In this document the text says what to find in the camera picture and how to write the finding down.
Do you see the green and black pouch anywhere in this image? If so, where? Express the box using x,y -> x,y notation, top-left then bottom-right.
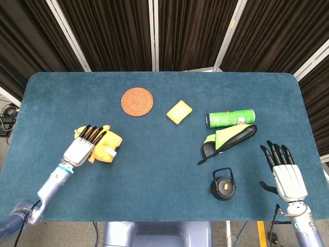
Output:
197,124 -> 258,166

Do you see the robot torso base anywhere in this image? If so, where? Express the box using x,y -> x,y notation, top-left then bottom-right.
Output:
102,221 -> 214,247

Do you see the yellow sponge block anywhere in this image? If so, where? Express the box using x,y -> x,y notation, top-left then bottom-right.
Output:
166,100 -> 193,126

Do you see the black small teapot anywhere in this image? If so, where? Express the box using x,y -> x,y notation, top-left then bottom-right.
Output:
208,167 -> 236,201

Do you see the blue table cloth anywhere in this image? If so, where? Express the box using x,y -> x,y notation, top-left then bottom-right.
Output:
0,71 -> 329,222

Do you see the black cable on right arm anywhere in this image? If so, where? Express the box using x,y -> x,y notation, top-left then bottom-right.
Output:
267,204 -> 285,245

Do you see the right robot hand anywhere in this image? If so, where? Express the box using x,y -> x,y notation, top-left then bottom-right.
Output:
259,140 -> 309,205

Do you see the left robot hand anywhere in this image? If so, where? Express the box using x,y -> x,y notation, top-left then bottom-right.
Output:
63,125 -> 107,167

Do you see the white folding screen frame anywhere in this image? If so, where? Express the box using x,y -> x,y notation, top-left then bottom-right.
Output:
45,0 -> 329,80

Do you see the green cylindrical chip can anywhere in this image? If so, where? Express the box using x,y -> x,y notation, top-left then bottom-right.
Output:
205,109 -> 256,129

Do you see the yellow plush toy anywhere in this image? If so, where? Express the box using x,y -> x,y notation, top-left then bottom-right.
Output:
74,125 -> 123,164

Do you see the orange woven round coaster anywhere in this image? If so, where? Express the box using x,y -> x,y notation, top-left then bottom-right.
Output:
121,87 -> 155,117

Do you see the black cable bundle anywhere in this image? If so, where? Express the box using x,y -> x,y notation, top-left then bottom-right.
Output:
0,102 -> 21,137

